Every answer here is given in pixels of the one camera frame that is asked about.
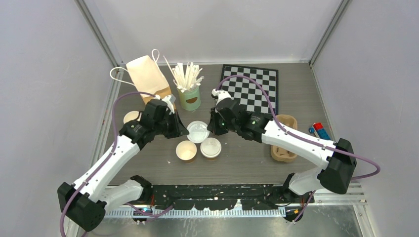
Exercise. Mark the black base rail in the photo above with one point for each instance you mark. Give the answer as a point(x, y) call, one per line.
point(219, 197)

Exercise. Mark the red blue toy car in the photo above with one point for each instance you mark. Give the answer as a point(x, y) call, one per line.
point(318, 130)

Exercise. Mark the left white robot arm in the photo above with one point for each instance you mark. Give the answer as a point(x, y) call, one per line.
point(86, 200)

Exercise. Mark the stack of white lids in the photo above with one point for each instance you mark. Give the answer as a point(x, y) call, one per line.
point(198, 131)

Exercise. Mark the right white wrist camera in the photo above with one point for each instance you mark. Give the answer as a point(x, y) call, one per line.
point(219, 95)

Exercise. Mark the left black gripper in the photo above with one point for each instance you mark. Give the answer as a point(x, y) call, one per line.
point(179, 129)

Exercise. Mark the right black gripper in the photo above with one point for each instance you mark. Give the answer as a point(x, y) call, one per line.
point(213, 126)

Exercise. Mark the black white chessboard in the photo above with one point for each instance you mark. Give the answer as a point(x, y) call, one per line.
point(247, 93)

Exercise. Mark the stack of paper cups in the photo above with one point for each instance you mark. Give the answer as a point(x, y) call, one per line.
point(132, 115)

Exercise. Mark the stack of pulp cup carriers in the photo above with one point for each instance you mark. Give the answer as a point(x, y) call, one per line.
point(278, 153)

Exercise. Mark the brown paper bag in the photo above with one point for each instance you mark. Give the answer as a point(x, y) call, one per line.
point(146, 76)

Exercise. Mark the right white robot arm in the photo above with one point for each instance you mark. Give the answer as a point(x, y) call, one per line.
point(334, 164)

